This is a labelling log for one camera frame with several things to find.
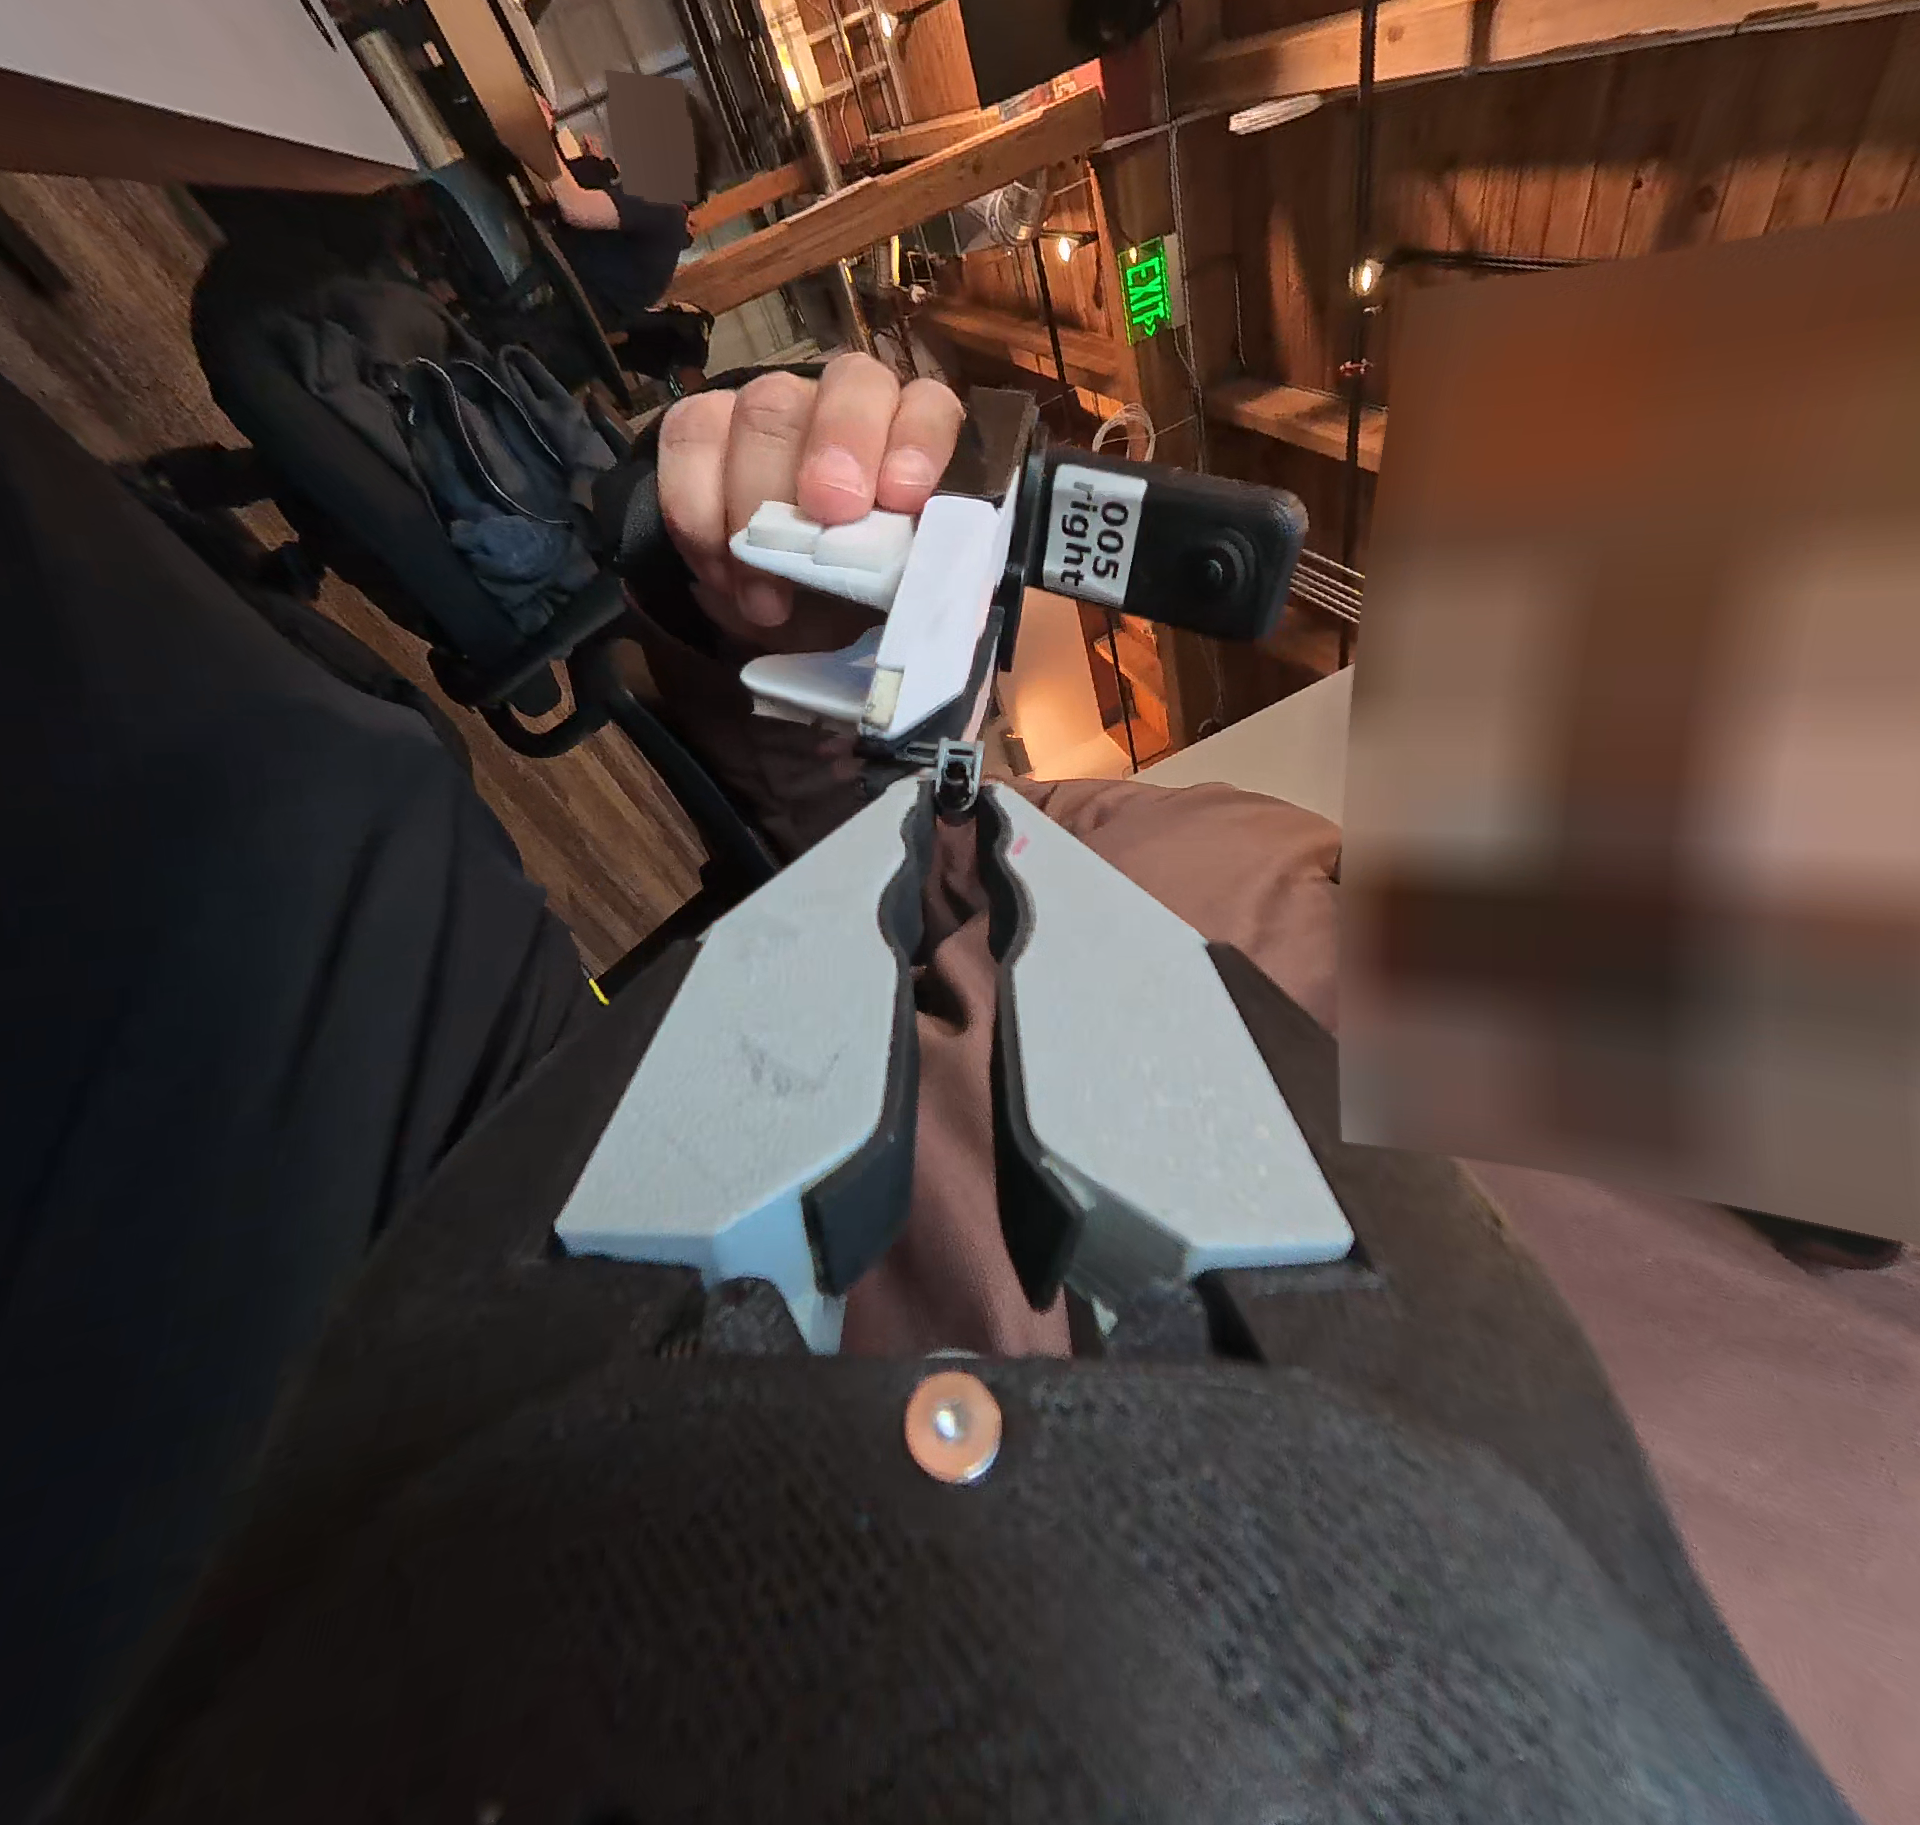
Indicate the black office chair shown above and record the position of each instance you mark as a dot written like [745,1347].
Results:
[257,402]

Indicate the dark grey jacket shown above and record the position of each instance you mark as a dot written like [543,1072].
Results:
[497,506]

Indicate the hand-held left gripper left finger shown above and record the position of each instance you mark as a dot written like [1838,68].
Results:
[736,1075]

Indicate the green exit sign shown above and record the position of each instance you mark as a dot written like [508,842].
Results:
[1148,290]

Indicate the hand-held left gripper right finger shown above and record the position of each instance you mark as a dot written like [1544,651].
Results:
[1170,1091]

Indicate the person's right hand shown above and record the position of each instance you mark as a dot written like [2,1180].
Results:
[753,446]

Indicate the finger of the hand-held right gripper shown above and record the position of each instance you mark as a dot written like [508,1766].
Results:
[948,609]

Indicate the person's black trousers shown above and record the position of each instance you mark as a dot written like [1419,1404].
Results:
[226,954]

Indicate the person's brown shirt torso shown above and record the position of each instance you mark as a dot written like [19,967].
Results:
[1726,1404]

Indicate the grey connector with black pins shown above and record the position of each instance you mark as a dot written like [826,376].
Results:
[954,767]

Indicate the black wall screen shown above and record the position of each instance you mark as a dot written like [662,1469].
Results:
[1020,24]

